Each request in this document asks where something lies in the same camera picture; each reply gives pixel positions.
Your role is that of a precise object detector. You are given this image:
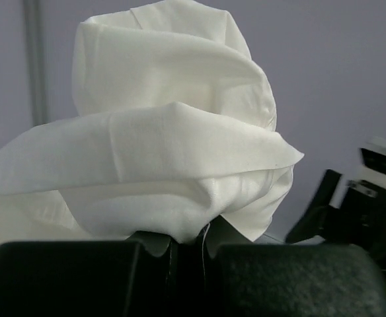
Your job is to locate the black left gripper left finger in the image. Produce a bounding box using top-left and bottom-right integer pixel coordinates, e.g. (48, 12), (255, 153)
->
(0, 232), (178, 316)

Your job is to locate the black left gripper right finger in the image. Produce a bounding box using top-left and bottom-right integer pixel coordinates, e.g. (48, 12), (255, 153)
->
(202, 225), (386, 316)

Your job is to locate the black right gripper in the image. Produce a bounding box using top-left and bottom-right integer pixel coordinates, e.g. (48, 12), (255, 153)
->
(285, 169), (386, 260)

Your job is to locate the white shirt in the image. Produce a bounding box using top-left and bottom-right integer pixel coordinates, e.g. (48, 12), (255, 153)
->
(0, 1), (303, 243)

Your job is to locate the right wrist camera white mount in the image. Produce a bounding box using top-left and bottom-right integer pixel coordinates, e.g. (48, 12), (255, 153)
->
(347, 137), (386, 201)

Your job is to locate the aluminium frame post left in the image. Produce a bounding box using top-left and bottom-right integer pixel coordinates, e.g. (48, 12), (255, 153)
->
(22, 0), (49, 126)

